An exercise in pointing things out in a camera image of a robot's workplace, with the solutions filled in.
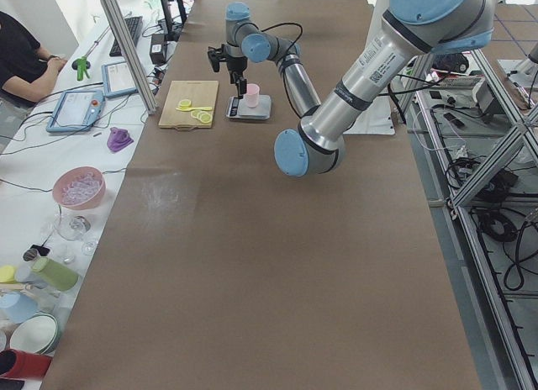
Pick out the yellow plastic knife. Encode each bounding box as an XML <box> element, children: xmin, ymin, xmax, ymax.
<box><xmin>176</xmin><ymin>106</ymin><xmax>213</xmax><ymax>112</ymax></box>

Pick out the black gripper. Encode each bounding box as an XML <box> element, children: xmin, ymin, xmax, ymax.
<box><xmin>226</xmin><ymin>55</ymin><xmax>247</xmax><ymax>99</ymax></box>

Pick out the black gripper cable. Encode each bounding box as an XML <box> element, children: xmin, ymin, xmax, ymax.
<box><xmin>258</xmin><ymin>22</ymin><xmax>304</xmax><ymax>61</ymax></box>

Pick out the blue teach pendant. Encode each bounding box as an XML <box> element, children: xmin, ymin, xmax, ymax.
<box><xmin>102</xmin><ymin>61</ymin><xmax>138</xmax><ymax>98</ymax></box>
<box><xmin>46</xmin><ymin>90</ymin><xmax>104</xmax><ymax>134</ymax></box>

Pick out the black power box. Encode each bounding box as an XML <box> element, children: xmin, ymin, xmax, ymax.
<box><xmin>150</xmin><ymin>33</ymin><xmax>168</xmax><ymax>65</ymax></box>

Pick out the light blue cup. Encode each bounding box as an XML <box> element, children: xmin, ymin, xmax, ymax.
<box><xmin>1</xmin><ymin>292</ymin><xmax>39</xmax><ymax>324</ymax></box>

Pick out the black keyboard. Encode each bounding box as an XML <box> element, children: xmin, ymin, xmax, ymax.
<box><xmin>108</xmin><ymin>16</ymin><xmax>144</xmax><ymax>58</ymax></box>

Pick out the yellow cup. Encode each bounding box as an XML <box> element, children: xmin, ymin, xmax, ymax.
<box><xmin>0</xmin><ymin>265</ymin><xmax>16</xmax><ymax>284</ymax></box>

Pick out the white green rimmed bowl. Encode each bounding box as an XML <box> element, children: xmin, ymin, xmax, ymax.
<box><xmin>9</xmin><ymin>314</ymin><xmax>61</xmax><ymax>355</ymax></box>

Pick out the green handled grabber tool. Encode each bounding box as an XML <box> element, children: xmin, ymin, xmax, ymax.
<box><xmin>71</xmin><ymin>16</ymin><xmax>110</xmax><ymax>82</ymax></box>

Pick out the seated person black shirt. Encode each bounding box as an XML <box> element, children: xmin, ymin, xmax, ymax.
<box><xmin>1</xmin><ymin>12</ymin><xmax>66</xmax><ymax>105</ymax></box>

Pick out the near blue teach pendant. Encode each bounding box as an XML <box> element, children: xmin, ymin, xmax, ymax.
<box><xmin>46</xmin><ymin>90</ymin><xmax>104</xmax><ymax>134</ymax></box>

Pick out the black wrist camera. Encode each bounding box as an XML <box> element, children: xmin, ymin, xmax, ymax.
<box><xmin>207</xmin><ymin>45</ymin><xmax>227</xmax><ymax>73</ymax></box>

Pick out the far blue teach pendant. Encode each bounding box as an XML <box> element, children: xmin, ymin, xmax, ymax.
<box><xmin>102</xmin><ymin>61</ymin><xmax>138</xmax><ymax>98</ymax></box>

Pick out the purple cloth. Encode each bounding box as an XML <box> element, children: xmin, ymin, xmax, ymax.
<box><xmin>107</xmin><ymin>127</ymin><xmax>134</xmax><ymax>153</ymax></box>

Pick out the digital kitchen scale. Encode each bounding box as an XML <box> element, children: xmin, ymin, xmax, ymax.
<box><xmin>226</xmin><ymin>95</ymin><xmax>272</xmax><ymax>121</ymax></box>

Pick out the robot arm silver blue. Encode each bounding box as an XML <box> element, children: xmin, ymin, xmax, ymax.
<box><xmin>212</xmin><ymin>0</ymin><xmax>503</xmax><ymax>177</ymax></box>

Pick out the green cup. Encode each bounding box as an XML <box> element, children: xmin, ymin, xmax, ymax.
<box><xmin>31</xmin><ymin>257</ymin><xmax>79</xmax><ymax>292</ymax></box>

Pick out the aluminium frame post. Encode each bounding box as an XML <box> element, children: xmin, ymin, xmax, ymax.
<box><xmin>100</xmin><ymin>0</ymin><xmax>157</xmax><ymax>115</ymax></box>

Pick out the bamboo cutting board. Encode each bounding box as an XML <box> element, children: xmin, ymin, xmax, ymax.
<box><xmin>158</xmin><ymin>81</ymin><xmax>219</xmax><ymax>130</ymax></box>

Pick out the pink bowl with ice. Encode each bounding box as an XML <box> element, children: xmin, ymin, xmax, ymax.
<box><xmin>52</xmin><ymin>166</ymin><xmax>106</xmax><ymax>210</ymax></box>

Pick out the red cup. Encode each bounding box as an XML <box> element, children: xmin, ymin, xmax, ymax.
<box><xmin>1</xmin><ymin>349</ymin><xmax>53</xmax><ymax>380</ymax></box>

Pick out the pink plastic cup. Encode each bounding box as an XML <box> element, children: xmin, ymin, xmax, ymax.
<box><xmin>244</xmin><ymin>83</ymin><xmax>260</xmax><ymax>108</ymax></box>

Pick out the lemon slice front left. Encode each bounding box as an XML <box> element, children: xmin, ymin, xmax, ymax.
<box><xmin>177</xmin><ymin>99</ymin><xmax>192</xmax><ymax>109</ymax></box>

